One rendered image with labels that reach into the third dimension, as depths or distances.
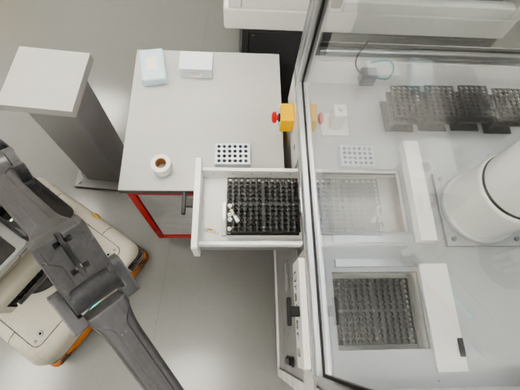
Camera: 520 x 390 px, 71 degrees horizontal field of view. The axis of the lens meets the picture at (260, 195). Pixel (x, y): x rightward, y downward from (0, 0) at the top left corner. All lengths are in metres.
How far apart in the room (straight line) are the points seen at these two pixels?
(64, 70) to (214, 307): 1.26
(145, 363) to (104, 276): 0.15
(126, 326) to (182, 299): 1.37
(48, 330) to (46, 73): 1.04
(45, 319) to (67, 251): 1.27
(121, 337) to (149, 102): 1.04
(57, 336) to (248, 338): 0.85
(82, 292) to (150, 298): 1.42
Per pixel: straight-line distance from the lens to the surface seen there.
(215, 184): 1.21
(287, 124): 1.26
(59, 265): 0.57
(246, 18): 1.60
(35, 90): 1.66
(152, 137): 1.40
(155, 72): 1.52
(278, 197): 1.16
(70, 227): 0.57
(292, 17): 1.61
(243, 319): 1.94
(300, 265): 1.05
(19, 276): 1.32
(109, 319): 0.60
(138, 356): 0.63
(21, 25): 3.13
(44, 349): 1.83
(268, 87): 1.51
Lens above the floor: 1.94
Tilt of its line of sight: 68 degrees down
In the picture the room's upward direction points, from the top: 10 degrees clockwise
